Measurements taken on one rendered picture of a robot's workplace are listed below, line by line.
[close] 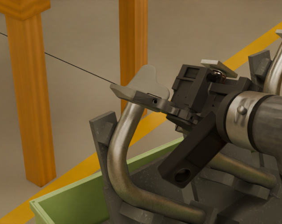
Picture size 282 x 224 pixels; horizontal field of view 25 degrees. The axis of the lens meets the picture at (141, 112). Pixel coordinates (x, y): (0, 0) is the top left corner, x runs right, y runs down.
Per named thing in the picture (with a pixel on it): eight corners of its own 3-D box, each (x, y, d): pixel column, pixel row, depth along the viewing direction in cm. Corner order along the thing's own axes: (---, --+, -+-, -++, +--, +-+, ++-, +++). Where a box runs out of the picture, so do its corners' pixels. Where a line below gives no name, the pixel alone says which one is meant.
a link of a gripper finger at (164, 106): (142, 94, 94) (196, 115, 92) (137, 105, 94) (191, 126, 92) (135, 86, 90) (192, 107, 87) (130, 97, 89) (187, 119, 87)
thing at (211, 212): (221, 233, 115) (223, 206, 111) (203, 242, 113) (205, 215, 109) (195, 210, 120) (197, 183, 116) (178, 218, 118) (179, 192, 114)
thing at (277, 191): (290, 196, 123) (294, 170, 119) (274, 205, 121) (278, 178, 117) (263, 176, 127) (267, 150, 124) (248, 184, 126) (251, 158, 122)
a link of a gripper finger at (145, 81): (123, 57, 96) (180, 78, 93) (107, 94, 95) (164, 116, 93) (118, 50, 93) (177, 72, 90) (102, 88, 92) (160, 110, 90)
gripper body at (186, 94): (211, 85, 97) (273, 95, 88) (188, 137, 96) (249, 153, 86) (178, 62, 92) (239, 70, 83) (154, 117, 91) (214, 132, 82)
